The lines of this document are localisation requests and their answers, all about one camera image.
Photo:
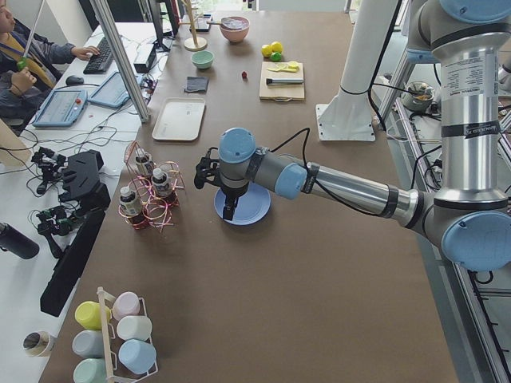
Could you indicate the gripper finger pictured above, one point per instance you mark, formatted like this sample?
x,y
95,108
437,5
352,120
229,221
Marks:
x,y
227,212

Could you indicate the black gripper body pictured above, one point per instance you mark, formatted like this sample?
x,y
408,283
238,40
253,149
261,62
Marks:
x,y
231,192

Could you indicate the blue round plate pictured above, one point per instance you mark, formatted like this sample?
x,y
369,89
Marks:
x,y
252,206

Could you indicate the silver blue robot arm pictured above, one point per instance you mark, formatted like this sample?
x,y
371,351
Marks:
x,y
467,218

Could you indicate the cream rectangular tray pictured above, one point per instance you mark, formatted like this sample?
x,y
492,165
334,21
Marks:
x,y
179,119

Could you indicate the dark drink bottle white cap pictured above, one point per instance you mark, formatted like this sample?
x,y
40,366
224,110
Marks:
x,y
144,162

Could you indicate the wooden cutting board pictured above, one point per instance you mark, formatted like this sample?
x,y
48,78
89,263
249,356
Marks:
x,y
281,92

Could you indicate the grey folded cloth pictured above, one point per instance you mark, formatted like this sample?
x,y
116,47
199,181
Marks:
x,y
196,85

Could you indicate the steel muddler black tip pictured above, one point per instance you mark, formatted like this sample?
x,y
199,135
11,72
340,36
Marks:
x,y
284,81

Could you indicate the pink plastic cup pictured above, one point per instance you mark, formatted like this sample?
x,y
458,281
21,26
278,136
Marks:
x,y
126,304

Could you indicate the green ceramic bowl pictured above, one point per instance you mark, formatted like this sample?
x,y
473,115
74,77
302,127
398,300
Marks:
x,y
203,59

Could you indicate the yellow plastic knife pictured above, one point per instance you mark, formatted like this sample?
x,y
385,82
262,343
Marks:
x,y
285,69

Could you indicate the lemon half slice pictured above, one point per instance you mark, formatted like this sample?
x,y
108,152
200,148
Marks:
x,y
294,64

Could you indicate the green lime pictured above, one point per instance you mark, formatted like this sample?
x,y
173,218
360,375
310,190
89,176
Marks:
x,y
276,57

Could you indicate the white plastic cup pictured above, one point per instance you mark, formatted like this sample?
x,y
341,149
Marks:
x,y
135,327

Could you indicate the whole yellow lemon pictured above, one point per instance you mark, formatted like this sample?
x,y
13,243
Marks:
x,y
276,47
266,50

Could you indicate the wooden cup tree stand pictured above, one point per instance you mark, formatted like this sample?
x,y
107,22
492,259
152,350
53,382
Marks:
x,y
194,43

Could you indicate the blue teach pendant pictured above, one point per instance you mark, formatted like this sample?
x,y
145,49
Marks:
x,y
111,93
61,108

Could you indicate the pink bowl of ice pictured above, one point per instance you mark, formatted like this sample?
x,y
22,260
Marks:
x,y
234,29

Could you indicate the white cup rack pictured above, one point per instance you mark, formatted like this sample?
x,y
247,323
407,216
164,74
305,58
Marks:
x,y
115,370

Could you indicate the light blue plastic cup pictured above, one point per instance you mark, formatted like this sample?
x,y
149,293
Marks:
x,y
137,356

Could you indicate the yellow plastic cup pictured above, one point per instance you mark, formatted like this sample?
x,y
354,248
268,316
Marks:
x,y
88,315

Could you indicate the black keyboard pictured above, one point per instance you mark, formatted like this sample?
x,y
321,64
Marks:
x,y
100,63

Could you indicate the grey plastic cup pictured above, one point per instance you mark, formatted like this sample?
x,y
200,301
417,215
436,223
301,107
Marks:
x,y
88,344

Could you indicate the black computer mouse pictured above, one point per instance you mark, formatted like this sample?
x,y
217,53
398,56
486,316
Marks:
x,y
74,80

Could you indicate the mint plastic cup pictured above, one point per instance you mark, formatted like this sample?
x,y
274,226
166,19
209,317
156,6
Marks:
x,y
90,370

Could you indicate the black water bottle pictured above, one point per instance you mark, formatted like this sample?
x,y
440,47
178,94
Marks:
x,y
17,243

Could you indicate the tape roll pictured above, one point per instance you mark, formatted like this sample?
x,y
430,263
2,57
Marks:
x,y
39,344

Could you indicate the seated person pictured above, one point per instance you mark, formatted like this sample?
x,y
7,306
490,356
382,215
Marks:
x,y
28,72

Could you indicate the copper wire bottle rack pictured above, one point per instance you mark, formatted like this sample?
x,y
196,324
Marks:
x,y
157,211

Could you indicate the white camera mast base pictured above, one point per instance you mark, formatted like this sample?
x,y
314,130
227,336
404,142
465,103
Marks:
x,y
348,116

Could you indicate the aluminium frame post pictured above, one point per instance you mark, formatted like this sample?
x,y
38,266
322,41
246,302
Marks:
x,y
104,16

